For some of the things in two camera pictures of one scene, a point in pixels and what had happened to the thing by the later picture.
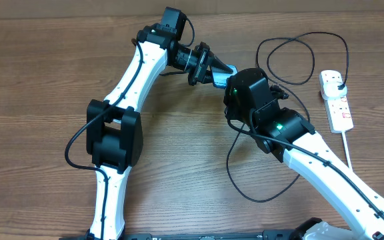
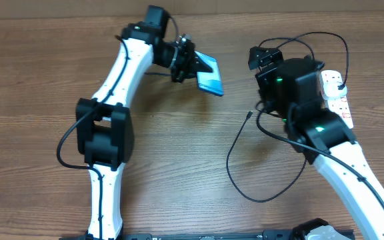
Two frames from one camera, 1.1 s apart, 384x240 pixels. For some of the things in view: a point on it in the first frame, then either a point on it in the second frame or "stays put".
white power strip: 338,111 stays put
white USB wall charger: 330,90 stays put
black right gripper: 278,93 -> 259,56
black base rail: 215,235 stays put
